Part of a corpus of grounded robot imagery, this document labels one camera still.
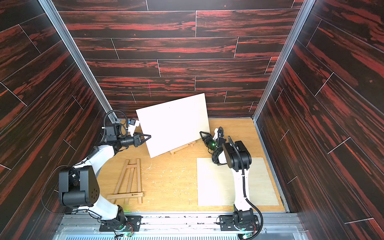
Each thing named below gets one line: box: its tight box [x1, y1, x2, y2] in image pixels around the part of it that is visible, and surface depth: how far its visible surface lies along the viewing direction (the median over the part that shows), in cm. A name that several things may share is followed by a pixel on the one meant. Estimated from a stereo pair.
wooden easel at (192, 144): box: [169, 141, 196, 155], surface depth 98 cm
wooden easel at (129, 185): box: [107, 158, 144, 204], surface depth 88 cm
